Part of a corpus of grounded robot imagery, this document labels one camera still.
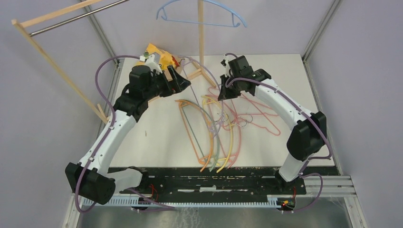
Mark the metal rack rod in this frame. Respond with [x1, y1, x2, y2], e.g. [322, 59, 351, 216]
[21, 0, 128, 37]

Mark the yellow hanger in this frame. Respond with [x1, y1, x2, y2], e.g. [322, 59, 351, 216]
[199, 95, 238, 173]

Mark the white slotted cable duct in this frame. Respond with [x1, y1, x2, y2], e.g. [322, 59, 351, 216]
[96, 195, 281, 209]

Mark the orange hanger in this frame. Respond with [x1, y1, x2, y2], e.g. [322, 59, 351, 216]
[175, 99, 215, 174]

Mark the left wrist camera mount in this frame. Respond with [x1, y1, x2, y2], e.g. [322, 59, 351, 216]
[139, 53, 163, 75]

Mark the pink plastic hanger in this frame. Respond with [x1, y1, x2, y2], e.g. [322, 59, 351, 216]
[216, 101, 242, 173]

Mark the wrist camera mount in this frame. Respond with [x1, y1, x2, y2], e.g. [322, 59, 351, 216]
[220, 55, 229, 67]
[139, 53, 163, 75]

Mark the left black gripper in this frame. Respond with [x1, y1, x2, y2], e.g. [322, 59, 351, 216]
[143, 65, 190, 101]

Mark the purple hanger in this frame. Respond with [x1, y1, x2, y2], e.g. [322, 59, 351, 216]
[180, 56, 225, 136]

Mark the beige cloth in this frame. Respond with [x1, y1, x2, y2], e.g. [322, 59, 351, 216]
[172, 55, 184, 68]

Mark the pink wire hanger upper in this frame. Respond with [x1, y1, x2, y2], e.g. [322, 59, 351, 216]
[209, 86, 280, 118]

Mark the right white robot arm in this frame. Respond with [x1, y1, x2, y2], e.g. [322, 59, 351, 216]
[218, 56, 329, 194]

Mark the green hanger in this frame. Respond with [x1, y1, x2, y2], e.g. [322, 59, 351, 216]
[177, 99, 221, 172]

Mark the light blue hanger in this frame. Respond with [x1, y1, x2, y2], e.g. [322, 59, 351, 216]
[155, 0, 248, 28]

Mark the wooden clothes rack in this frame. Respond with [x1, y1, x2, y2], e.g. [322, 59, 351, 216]
[11, 19, 215, 123]

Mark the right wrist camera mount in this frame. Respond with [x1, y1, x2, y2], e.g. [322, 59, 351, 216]
[220, 55, 229, 67]

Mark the pink wire hanger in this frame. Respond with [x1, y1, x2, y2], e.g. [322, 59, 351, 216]
[209, 86, 280, 118]
[240, 98, 281, 136]

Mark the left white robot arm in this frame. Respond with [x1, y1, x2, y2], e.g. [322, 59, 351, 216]
[65, 65, 191, 205]

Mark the pink wire hanger lower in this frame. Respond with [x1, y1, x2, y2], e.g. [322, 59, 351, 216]
[240, 98, 281, 136]

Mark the yellow garment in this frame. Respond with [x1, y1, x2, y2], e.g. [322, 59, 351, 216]
[143, 43, 180, 70]

